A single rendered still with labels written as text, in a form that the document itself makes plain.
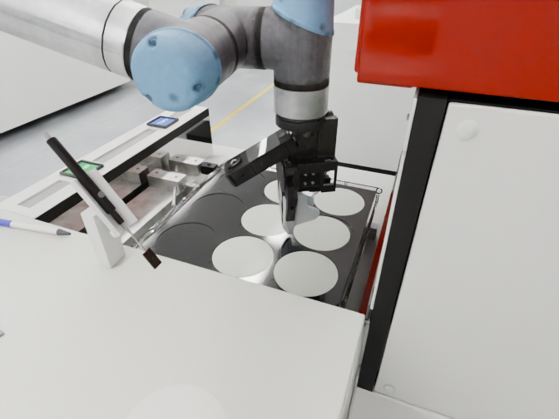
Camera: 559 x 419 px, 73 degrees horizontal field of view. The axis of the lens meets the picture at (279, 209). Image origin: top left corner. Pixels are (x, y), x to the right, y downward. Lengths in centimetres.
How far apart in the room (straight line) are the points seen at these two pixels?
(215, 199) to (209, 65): 42
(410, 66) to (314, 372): 29
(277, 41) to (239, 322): 33
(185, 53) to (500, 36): 25
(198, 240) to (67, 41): 36
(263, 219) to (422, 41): 47
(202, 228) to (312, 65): 35
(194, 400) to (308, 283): 32
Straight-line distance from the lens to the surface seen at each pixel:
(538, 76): 32
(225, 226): 69
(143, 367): 43
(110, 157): 86
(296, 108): 51
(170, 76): 38
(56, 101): 415
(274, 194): 77
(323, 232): 67
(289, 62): 50
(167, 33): 39
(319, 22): 49
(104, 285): 53
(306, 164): 55
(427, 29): 31
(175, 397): 30
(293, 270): 59
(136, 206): 82
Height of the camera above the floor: 131
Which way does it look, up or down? 35 degrees down
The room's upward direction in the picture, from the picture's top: straight up
